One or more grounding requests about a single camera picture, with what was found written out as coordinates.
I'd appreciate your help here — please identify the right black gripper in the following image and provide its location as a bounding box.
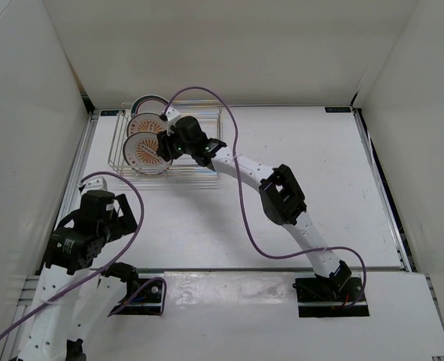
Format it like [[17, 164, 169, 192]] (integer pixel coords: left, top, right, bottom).
[[157, 126, 196, 162]]

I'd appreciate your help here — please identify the orange sunburst plate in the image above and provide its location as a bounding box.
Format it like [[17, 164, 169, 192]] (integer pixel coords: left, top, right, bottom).
[[126, 112, 166, 137], [123, 132, 172, 175]]

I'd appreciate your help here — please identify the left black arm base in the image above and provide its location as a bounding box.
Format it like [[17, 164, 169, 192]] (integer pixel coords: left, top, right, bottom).
[[109, 276, 167, 316]]

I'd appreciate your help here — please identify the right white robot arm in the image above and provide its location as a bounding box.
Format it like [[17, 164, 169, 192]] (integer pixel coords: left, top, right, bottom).
[[157, 114, 351, 301]]

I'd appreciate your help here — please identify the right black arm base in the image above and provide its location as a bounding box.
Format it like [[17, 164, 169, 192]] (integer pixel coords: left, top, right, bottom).
[[293, 276, 369, 318]]

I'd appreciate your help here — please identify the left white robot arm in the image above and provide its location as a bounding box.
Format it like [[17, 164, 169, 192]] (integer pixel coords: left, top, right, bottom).
[[17, 190, 139, 360]]

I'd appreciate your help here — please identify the rear green rimmed plate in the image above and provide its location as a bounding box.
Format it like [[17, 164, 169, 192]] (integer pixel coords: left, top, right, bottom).
[[130, 95, 169, 117]]

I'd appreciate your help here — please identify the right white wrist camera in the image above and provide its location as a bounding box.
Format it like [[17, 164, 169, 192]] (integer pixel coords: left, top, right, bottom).
[[160, 106, 181, 134]]

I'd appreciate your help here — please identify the wire dish rack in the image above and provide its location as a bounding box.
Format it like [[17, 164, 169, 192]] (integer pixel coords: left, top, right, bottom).
[[108, 95, 217, 180]]

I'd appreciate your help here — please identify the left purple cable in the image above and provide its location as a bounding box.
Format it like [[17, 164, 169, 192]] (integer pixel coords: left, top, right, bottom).
[[0, 173, 166, 361]]

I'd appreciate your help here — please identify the purple cable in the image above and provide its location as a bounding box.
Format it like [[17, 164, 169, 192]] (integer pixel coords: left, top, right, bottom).
[[162, 86, 367, 310], [0, 173, 166, 361]]

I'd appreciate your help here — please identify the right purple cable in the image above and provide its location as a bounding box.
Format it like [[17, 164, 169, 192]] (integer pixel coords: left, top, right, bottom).
[[162, 86, 367, 310]]

